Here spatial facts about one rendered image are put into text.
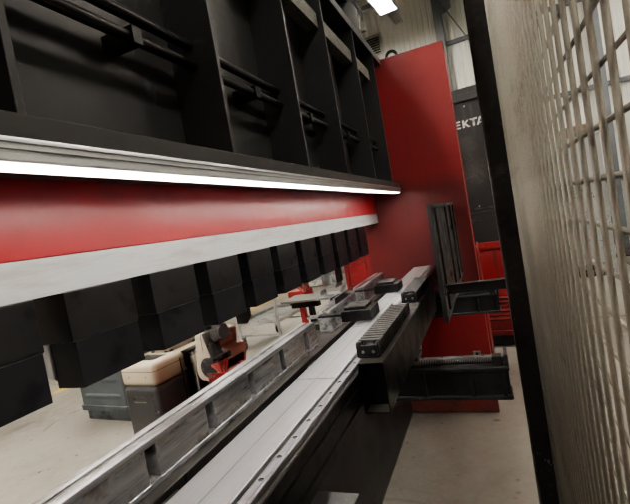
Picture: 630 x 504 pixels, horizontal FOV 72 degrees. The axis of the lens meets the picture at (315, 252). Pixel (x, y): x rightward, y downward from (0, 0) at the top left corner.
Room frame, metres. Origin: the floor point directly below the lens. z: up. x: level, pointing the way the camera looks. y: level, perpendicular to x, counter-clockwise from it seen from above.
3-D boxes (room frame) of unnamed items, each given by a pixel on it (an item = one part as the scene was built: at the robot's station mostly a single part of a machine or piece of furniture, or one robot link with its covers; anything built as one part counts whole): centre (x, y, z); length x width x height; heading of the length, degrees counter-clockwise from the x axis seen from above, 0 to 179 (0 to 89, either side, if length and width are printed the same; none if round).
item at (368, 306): (1.57, -0.05, 1.01); 0.26 x 0.12 x 0.05; 68
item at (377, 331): (1.22, -0.17, 1.02); 0.44 x 0.06 x 0.04; 158
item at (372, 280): (2.59, -0.29, 0.92); 0.50 x 0.06 x 0.10; 158
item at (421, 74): (2.92, -0.61, 1.15); 0.85 x 0.25 x 2.30; 68
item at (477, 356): (1.38, -0.21, 0.81); 0.64 x 0.08 x 0.14; 68
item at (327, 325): (2.03, -0.06, 0.92); 0.39 x 0.06 x 0.10; 158
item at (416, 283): (1.74, -0.38, 1.02); 0.37 x 0.06 x 0.04; 158
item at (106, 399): (4.02, 1.83, 0.36); 0.80 x 0.60 x 0.72; 153
